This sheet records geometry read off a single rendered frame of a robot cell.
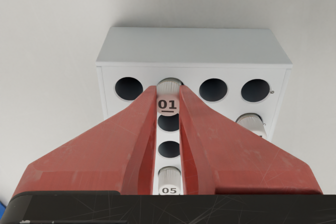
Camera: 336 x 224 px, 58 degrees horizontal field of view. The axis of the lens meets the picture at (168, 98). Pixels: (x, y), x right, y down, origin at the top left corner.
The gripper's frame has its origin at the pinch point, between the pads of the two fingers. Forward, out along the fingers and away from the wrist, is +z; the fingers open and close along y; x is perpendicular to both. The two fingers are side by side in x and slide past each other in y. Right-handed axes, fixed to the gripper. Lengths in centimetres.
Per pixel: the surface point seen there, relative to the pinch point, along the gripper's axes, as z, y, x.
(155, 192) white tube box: 1.5, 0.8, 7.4
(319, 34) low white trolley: 5.2, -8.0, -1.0
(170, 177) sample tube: 0.8, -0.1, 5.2
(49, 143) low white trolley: 5.4, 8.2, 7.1
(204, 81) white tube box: 3.2, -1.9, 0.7
